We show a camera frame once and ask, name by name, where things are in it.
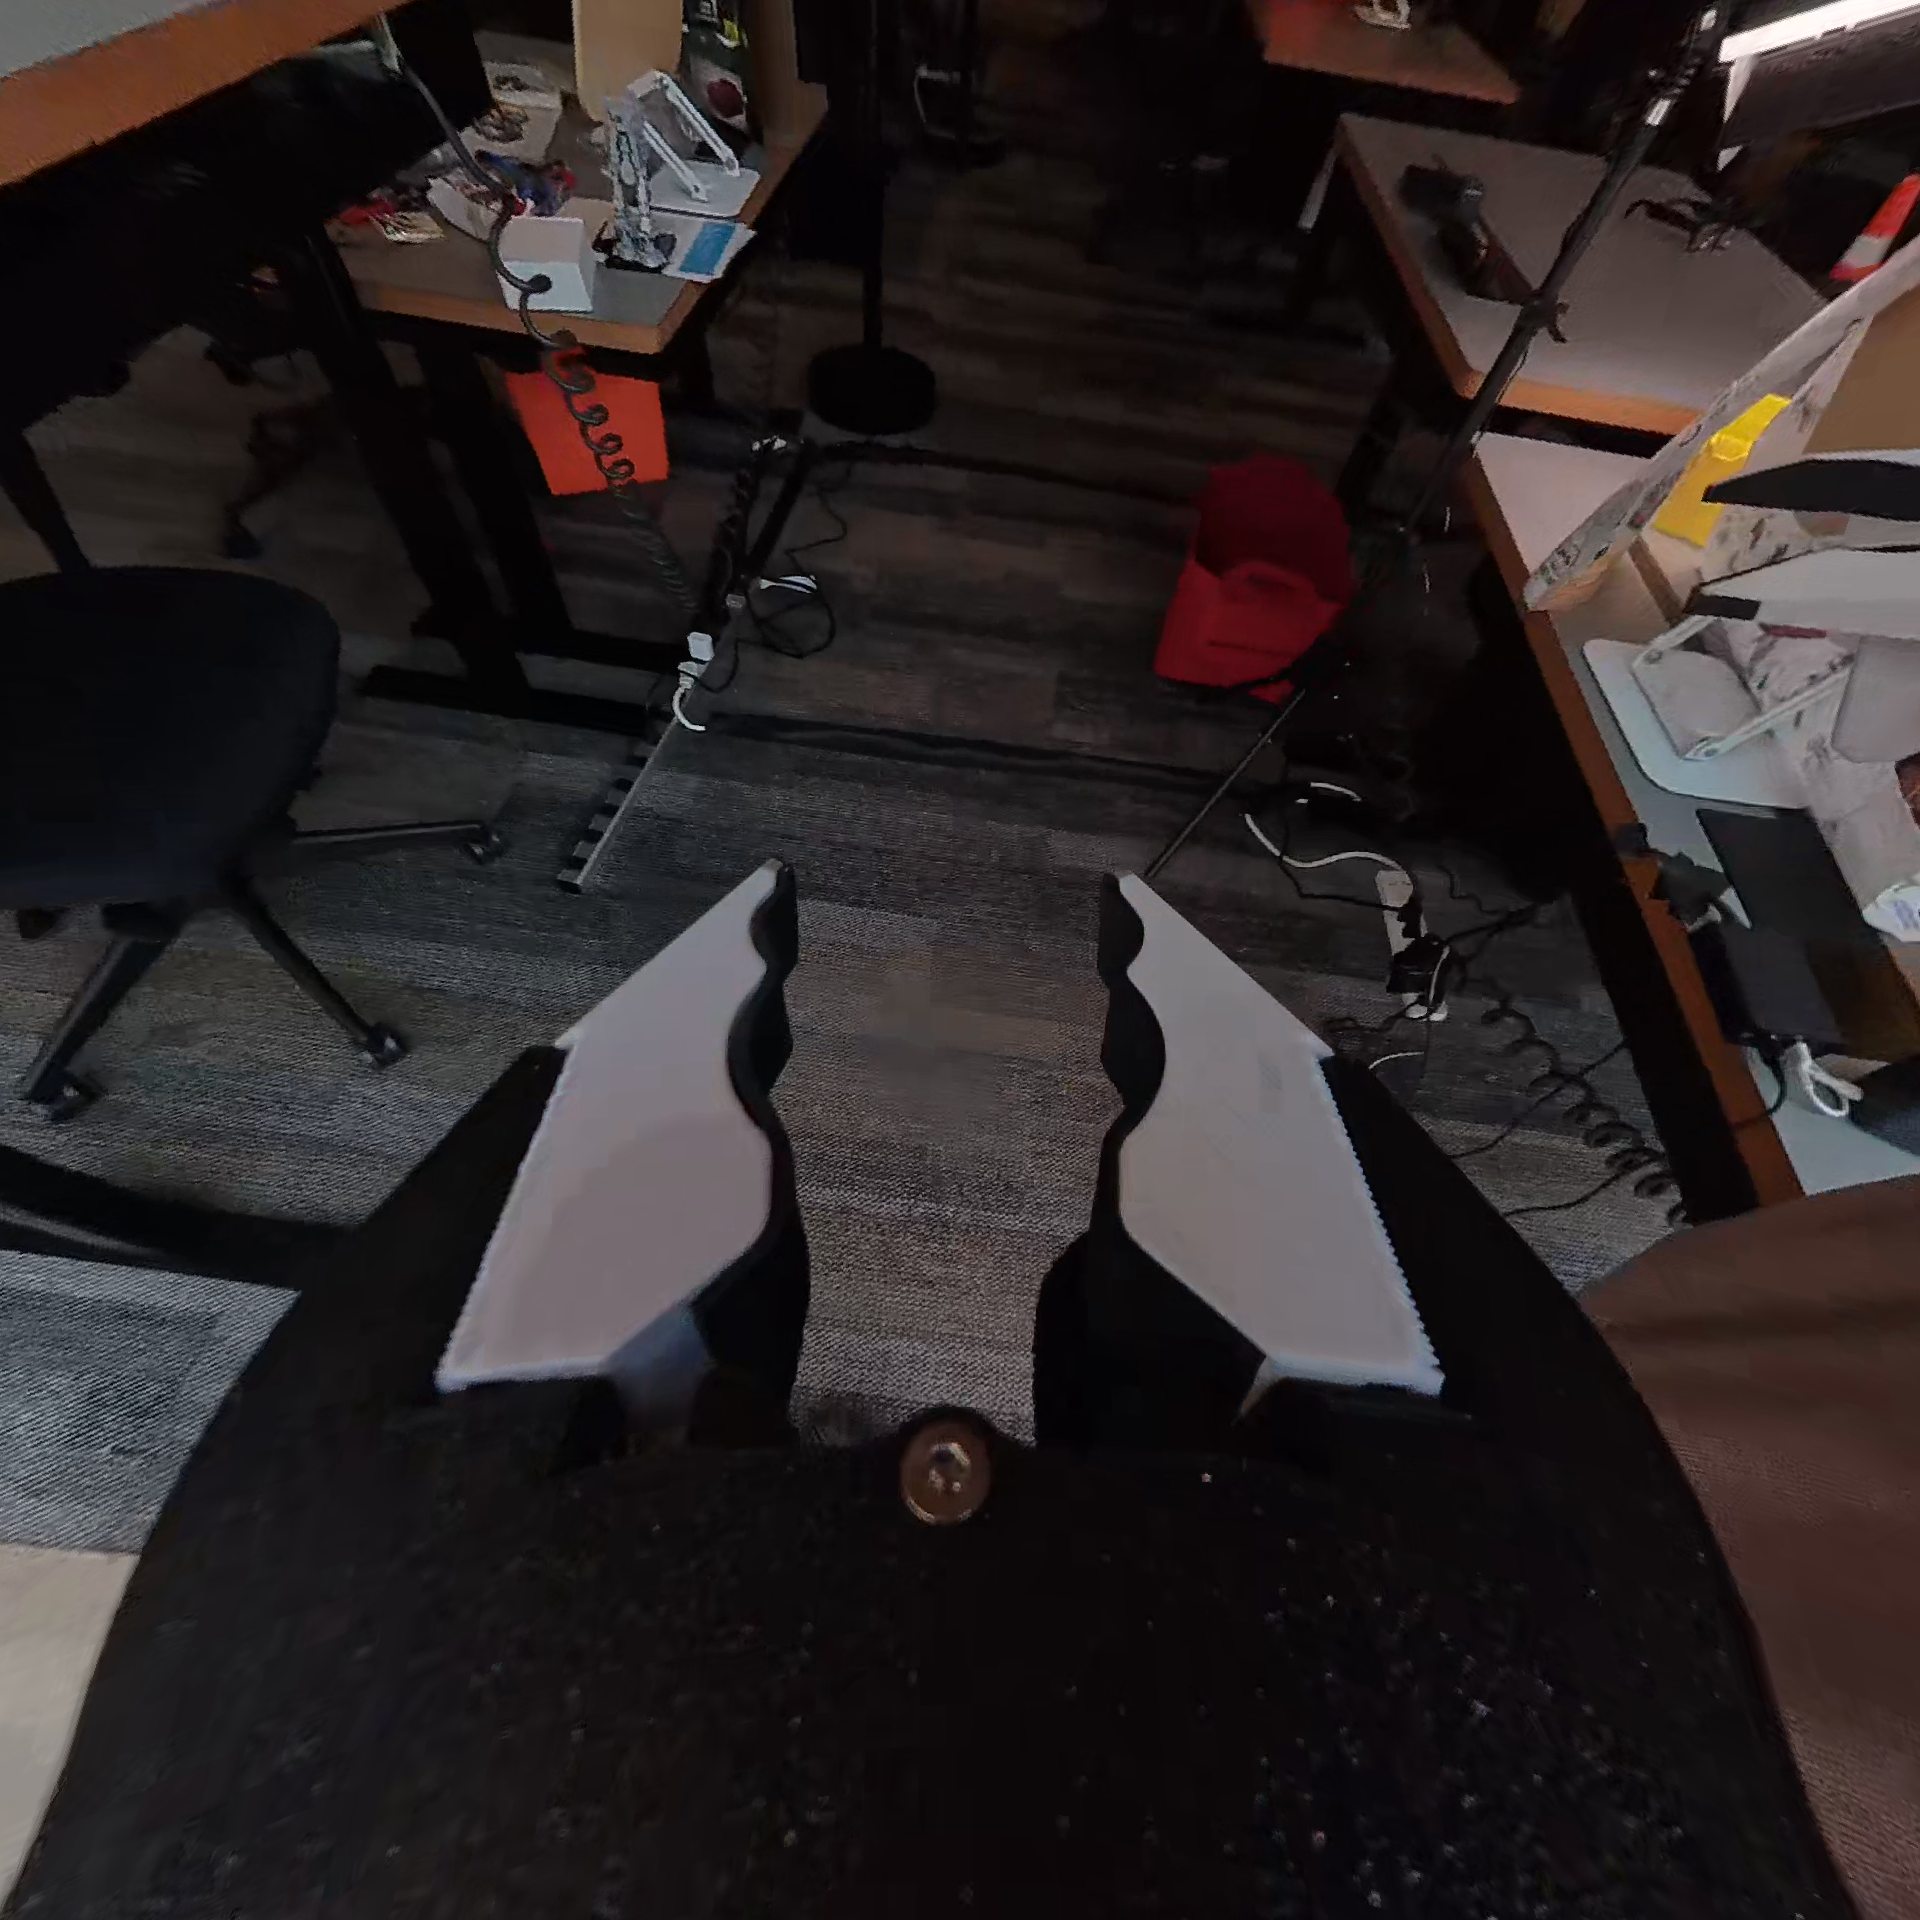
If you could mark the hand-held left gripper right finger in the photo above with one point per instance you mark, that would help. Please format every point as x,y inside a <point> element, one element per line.
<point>1274,1187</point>

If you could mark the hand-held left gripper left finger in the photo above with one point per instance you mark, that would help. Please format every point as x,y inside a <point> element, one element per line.
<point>633,1169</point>

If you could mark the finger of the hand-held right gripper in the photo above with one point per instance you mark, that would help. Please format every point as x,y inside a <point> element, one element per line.
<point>1848,488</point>
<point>1848,594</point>

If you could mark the small white robot arm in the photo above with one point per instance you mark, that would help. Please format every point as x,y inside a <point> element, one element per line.
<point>668,152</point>

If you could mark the orange traffic cone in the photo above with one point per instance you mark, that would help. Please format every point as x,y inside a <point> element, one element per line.
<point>1886,236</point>

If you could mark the grey side table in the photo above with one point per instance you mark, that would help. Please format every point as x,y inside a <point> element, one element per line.
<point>1591,286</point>

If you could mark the black tripod stand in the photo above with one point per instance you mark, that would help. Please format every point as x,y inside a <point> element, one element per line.
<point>1501,359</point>

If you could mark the long power strip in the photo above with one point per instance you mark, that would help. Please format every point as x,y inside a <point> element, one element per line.
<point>644,764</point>

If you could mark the orange tote bag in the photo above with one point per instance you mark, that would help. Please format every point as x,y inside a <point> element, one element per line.
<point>1261,584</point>

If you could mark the black swivel chair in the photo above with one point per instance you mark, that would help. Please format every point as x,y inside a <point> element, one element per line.
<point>153,719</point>

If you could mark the black floor stand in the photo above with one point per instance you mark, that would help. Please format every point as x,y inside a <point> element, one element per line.
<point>872,385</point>

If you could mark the wooden work table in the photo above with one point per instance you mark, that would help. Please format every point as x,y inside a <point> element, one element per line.
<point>451,286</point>

